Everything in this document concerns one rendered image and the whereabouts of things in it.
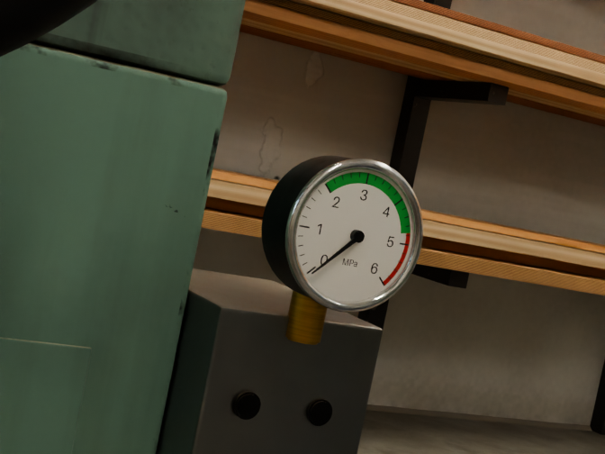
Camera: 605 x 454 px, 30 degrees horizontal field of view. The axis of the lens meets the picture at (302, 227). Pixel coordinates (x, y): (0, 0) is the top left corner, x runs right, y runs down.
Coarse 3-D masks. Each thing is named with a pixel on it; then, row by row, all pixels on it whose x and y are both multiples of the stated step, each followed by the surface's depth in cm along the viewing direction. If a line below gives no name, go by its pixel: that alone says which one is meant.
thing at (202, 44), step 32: (128, 0) 47; (160, 0) 47; (192, 0) 48; (224, 0) 48; (64, 32) 46; (96, 32) 46; (128, 32) 47; (160, 32) 47; (192, 32) 48; (224, 32) 49; (128, 64) 47; (160, 64) 48; (192, 64) 48; (224, 64) 49
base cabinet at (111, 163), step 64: (0, 64) 45; (64, 64) 46; (0, 128) 45; (64, 128) 46; (128, 128) 47; (192, 128) 49; (0, 192) 45; (64, 192) 47; (128, 192) 48; (192, 192) 49; (0, 256) 46; (64, 256) 47; (128, 256) 48; (192, 256) 50; (0, 320) 46; (64, 320) 47; (128, 320) 49; (0, 384) 46; (64, 384) 47; (128, 384) 49; (0, 448) 47; (64, 448) 48; (128, 448) 49
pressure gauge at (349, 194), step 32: (320, 160) 46; (352, 160) 45; (288, 192) 45; (320, 192) 45; (352, 192) 45; (384, 192) 46; (288, 224) 44; (320, 224) 45; (352, 224) 46; (384, 224) 46; (416, 224) 47; (288, 256) 44; (320, 256) 45; (352, 256) 46; (384, 256) 46; (416, 256) 47; (320, 288) 45; (352, 288) 46; (384, 288) 47; (320, 320) 48
